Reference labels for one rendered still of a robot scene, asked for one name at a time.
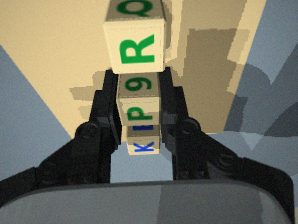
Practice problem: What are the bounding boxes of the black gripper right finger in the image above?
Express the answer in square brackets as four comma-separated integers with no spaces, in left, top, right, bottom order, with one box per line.
[158,67,295,224]

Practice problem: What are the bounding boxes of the beige flat mat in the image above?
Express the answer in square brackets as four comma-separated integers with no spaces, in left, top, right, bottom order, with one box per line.
[0,0,266,139]

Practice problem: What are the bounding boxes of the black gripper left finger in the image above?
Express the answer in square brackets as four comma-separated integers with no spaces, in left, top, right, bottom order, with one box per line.
[0,70,122,208]

